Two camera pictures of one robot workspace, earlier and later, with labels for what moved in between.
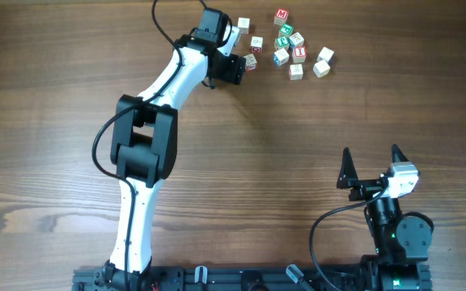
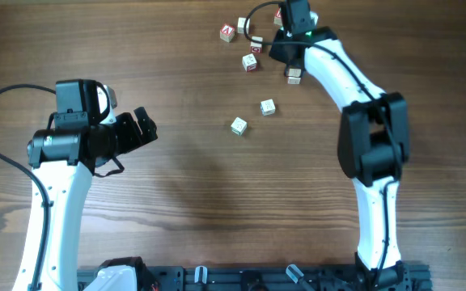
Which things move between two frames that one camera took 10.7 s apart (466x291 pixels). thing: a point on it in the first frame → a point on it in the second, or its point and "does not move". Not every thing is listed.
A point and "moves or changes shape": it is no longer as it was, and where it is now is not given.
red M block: x=281 y=16 does not move
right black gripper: x=349 y=178 → x=278 y=41
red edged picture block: x=251 y=64 does not move
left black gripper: x=237 y=69 → x=127 y=132
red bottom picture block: x=256 y=44 does not move
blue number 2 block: x=281 y=56 moves or changes shape
